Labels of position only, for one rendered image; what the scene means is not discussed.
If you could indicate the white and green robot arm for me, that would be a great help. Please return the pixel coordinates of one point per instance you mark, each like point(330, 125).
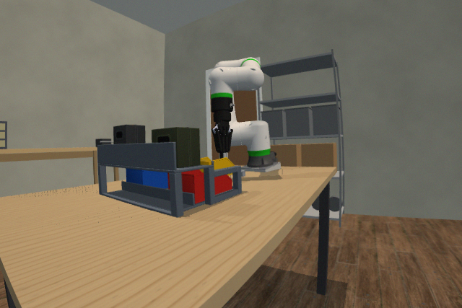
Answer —
point(233, 76)

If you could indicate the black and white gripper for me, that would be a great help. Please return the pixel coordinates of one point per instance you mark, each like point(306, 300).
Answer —
point(222, 133)

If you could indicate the yellow bin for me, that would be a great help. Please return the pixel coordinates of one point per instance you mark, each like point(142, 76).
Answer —
point(220, 163)

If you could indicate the blue open bin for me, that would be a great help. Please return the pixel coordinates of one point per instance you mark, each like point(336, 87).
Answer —
point(150, 178)

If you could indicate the dark grey metal shelf rack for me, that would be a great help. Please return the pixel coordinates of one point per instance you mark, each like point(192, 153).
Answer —
point(160, 157)

